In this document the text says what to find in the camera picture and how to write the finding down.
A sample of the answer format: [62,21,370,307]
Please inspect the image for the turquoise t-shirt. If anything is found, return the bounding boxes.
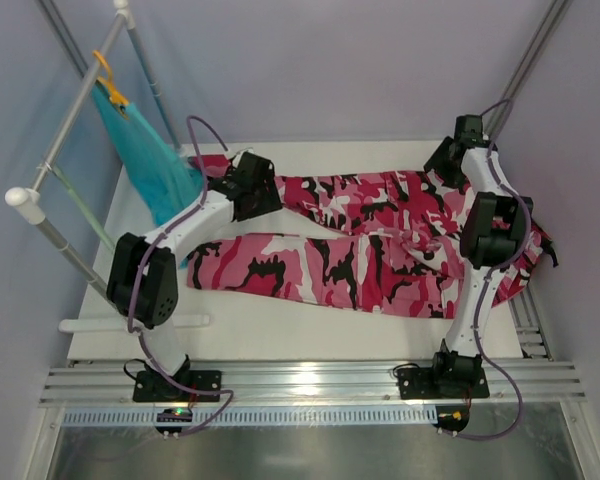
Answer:
[90,77,206,271]

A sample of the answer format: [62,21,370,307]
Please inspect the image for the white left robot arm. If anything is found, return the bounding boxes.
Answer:
[106,150,282,383]

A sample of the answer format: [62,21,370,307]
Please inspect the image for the aluminium frame rail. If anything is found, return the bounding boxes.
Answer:
[39,359,586,407]

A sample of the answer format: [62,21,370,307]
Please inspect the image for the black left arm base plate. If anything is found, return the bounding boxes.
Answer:
[131,368,223,404]

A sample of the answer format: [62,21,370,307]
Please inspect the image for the pink camouflage trousers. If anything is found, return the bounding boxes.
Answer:
[185,153,561,321]

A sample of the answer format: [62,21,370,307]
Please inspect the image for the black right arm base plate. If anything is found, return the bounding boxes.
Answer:
[391,363,490,400]

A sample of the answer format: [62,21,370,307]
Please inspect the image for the clear green hanger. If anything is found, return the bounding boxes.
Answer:
[52,166,115,251]

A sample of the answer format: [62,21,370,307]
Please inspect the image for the white clothes rack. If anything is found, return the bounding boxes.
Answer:
[4,0,211,335]

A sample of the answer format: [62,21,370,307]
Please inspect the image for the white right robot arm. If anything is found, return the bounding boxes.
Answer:
[425,114,533,386]

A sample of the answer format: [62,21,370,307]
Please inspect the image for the orange plastic hanger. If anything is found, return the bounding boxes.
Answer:
[92,50,130,118]

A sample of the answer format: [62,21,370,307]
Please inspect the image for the grey slotted cable duct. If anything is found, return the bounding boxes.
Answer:
[61,404,437,428]

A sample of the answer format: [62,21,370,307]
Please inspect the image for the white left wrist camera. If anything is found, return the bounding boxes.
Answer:
[230,147,254,161]

